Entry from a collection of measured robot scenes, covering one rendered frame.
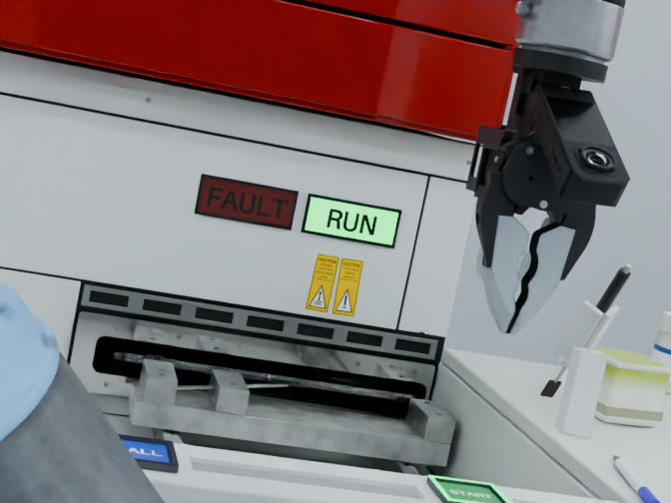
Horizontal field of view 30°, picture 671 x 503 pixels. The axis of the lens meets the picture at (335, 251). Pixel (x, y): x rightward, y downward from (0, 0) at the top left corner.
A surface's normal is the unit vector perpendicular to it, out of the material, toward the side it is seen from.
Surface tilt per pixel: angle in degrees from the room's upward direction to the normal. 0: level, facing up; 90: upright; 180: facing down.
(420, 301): 90
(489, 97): 90
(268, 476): 0
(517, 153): 90
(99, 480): 53
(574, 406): 90
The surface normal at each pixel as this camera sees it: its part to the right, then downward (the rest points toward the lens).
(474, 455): -0.96, -0.17
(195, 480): 0.20, -0.97
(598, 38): 0.50, 0.22
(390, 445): 0.20, 0.16
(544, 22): -0.58, -0.02
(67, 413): 0.80, -0.44
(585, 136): 0.25, -0.74
